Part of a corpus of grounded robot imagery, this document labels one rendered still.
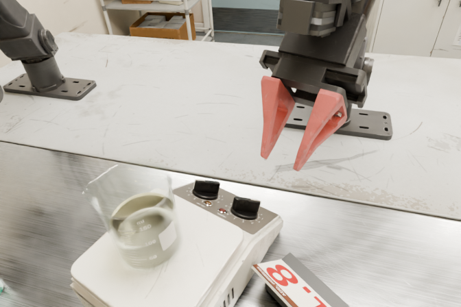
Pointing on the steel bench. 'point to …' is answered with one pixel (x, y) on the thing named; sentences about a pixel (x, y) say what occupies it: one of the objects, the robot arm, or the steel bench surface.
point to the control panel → (250, 226)
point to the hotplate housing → (249, 250)
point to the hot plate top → (168, 279)
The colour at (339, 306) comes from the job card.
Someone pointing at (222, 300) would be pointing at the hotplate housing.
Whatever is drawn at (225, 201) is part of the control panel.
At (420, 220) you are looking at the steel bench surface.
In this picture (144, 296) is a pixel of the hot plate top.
